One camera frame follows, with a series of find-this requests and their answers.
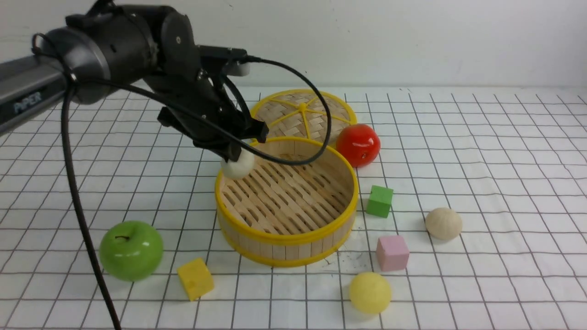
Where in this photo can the yellow bun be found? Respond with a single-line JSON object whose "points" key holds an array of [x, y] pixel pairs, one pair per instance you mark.
{"points": [[370, 293]]}

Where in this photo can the red tomato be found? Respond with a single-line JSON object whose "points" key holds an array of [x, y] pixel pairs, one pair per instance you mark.
{"points": [[358, 144]]}

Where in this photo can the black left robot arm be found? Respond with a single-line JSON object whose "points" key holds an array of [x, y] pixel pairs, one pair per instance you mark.
{"points": [[113, 45]]}

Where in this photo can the white bun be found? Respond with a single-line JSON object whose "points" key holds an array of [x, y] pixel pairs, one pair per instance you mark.
{"points": [[444, 223], [235, 170]]}

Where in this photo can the green cube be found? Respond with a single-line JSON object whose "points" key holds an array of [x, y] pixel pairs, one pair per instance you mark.
{"points": [[379, 201]]}

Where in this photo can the bamboo steamer tray yellow rim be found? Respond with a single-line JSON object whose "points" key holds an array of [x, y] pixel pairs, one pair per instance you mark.
{"points": [[289, 216]]}

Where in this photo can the green apple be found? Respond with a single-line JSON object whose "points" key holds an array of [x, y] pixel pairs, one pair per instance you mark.
{"points": [[131, 251]]}

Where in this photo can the yellow cube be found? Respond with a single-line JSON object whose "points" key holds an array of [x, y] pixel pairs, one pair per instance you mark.
{"points": [[196, 279]]}

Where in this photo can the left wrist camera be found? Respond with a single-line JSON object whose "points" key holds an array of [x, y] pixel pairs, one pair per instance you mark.
{"points": [[229, 61]]}

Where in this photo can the pink cube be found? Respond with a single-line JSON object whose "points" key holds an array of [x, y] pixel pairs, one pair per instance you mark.
{"points": [[392, 253]]}

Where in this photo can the woven bamboo steamer lid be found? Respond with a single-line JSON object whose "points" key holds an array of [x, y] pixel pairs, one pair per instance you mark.
{"points": [[300, 113]]}

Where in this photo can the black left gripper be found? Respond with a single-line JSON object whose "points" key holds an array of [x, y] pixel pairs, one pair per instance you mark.
{"points": [[199, 98]]}

